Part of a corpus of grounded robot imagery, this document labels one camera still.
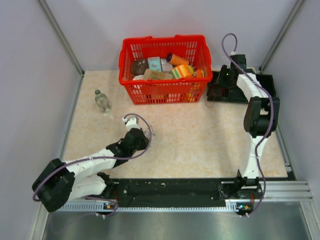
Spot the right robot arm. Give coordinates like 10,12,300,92
215,51,280,198

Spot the brown cardboard box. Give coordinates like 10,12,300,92
143,69,173,80

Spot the clear plastic bottle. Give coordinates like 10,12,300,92
94,89,111,113

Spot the orange cylindrical can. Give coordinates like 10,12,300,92
166,53,189,66

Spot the red plastic shopping basket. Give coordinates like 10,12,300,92
118,35,213,105

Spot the black three-compartment bin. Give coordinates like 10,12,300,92
206,71,277,104

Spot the white grey small box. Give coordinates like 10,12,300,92
160,58,174,73

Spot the grey slotted cable duct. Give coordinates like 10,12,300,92
57,200,252,213

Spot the teal small box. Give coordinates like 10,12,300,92
147,56,162,72

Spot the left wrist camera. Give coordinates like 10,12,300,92
122,116,140,132

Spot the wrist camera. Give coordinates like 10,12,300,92
122,116,140,132
230,51,247,69

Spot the red wire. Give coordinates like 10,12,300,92
208,82,226,99
204,84,226,109

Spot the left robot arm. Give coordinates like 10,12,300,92
31,128,151,213

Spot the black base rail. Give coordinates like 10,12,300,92
99,177,266,208

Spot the striped yellow green sponge pack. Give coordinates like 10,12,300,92
170,64,195,79

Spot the brown round bag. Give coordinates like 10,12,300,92
130,58,149,76

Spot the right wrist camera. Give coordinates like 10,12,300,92
230,51,247,69

